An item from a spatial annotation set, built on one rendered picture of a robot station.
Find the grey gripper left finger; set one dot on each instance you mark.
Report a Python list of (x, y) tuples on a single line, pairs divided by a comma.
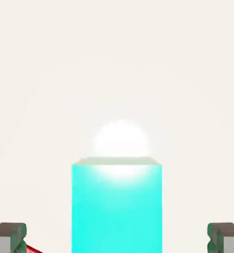
[(4, 235)]

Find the small red cube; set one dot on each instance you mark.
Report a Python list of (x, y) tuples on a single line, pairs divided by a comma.
[(31, 249)]

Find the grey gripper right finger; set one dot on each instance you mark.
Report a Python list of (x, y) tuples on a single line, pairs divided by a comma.
[(227, 235)]

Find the large cyan box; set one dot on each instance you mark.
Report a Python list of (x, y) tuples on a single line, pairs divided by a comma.
[(117, 209)]

